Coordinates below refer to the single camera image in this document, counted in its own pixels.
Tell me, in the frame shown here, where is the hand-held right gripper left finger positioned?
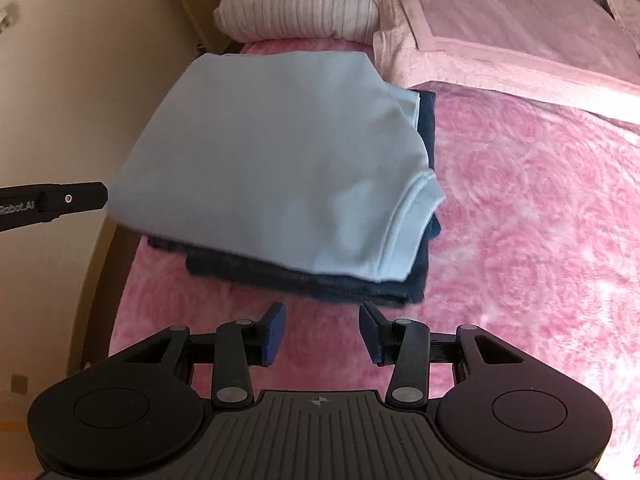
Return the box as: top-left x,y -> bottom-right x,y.
120,302 -> 287,409

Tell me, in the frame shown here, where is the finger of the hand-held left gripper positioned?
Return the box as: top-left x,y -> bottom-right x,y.
39,181 -> 109,224

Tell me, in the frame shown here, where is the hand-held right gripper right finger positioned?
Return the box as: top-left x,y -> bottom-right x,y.
360,301 -> 527,407

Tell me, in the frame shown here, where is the light blue sweatshirt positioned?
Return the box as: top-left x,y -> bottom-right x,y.
106,51 -> 447,282

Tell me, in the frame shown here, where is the pink floral blanket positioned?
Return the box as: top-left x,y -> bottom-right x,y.
107,37 -> 640,480

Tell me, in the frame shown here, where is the dark navy folded garment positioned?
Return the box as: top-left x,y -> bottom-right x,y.
146,89 -> 443,273

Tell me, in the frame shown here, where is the white striped pillow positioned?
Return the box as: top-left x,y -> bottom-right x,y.
214,0 -> 385,44

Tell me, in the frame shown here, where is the pink pillow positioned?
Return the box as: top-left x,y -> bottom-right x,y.
585,0 -> 640,58
354,0 -> 640,126

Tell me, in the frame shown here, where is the wooden bed frame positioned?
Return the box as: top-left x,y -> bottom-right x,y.
67,217 -> 151,376

